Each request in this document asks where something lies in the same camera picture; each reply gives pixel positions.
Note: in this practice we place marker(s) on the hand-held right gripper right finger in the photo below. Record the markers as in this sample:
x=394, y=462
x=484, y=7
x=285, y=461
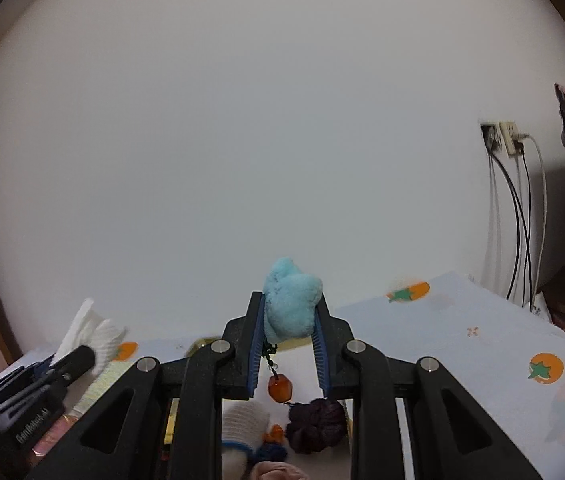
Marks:
x=320, y=360

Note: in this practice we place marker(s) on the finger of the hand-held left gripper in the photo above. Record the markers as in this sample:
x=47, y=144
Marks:
x=78, y=361

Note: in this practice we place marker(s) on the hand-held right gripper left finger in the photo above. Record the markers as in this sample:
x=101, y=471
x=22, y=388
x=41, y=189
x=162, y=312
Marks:
x=257, y=350

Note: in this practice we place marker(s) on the white ribbed sock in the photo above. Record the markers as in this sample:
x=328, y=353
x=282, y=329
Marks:
x=97, y=335

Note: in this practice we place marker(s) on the light blue plush star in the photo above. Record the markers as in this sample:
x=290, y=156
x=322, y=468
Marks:
x=290, y=300

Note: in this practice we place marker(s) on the pink soft cloth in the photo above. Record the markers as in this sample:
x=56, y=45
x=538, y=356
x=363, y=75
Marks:
x=277, y=472

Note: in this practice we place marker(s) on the person's left hand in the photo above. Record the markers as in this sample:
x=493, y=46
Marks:
x=52, y=435

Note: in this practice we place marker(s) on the purple scrunchie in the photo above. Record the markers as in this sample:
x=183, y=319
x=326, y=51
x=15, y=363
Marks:
x=315, y=425

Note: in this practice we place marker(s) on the white sock with blue stripe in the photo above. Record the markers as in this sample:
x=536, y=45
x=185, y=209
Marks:
x=242, y=422

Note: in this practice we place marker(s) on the dark blue pompom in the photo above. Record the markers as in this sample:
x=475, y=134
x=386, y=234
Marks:
x=270, y=452

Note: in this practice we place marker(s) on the fruit print tablecloth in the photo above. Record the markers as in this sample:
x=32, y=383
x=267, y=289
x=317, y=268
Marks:
x=462, y=320

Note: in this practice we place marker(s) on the dark wall outlet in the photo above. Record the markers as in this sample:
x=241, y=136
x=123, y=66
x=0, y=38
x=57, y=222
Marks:
x=491, y=137

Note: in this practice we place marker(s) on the white wall outlet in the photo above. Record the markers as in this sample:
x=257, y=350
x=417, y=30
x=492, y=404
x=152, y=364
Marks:
x=509, y=135

